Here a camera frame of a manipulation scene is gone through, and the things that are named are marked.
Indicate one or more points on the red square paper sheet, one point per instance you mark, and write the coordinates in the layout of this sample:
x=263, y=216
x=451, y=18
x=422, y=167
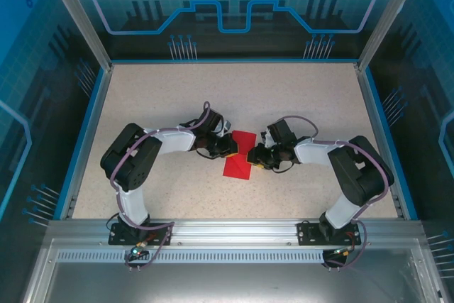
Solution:
x=244, y=140

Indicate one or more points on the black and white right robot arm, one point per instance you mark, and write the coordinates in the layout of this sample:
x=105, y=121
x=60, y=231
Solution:
x=361, y=171

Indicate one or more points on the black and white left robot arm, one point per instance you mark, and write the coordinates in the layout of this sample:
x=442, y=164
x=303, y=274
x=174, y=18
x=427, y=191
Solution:
x=131, y=157

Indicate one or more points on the grey sheet metal tray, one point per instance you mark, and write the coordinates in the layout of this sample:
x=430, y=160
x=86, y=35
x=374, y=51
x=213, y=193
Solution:
x=227, y=281

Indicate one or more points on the blue printed side panel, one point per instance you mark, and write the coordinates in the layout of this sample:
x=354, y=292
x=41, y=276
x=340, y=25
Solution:
x=32, y=86
x=422, y=86

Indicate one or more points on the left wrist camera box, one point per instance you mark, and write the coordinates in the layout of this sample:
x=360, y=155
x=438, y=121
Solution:
x=227, y=127

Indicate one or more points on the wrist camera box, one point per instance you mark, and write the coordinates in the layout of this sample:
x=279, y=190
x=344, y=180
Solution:
x=227, y=127
x=266, y=137

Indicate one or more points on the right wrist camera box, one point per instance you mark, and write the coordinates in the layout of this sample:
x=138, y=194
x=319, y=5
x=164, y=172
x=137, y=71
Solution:
x=266, y=137

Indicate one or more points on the aluminium mounting rail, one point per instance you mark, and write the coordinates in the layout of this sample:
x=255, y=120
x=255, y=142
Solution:
x=234, y=232

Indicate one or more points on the thin aluminium table edge rail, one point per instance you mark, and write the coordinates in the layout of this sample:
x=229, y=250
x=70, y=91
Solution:
x=234, y=62

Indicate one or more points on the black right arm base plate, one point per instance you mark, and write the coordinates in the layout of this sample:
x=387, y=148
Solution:
x=305, y=233

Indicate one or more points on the blue trimmed aluminium side rail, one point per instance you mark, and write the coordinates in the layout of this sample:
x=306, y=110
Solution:
x=379, y=132
x=90, y=132

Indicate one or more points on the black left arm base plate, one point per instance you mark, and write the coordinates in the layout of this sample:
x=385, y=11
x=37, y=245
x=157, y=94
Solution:
x=115, y=237

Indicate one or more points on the aluminium frame post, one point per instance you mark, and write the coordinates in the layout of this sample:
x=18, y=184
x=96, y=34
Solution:
x=386, y=19
x=81, y=22

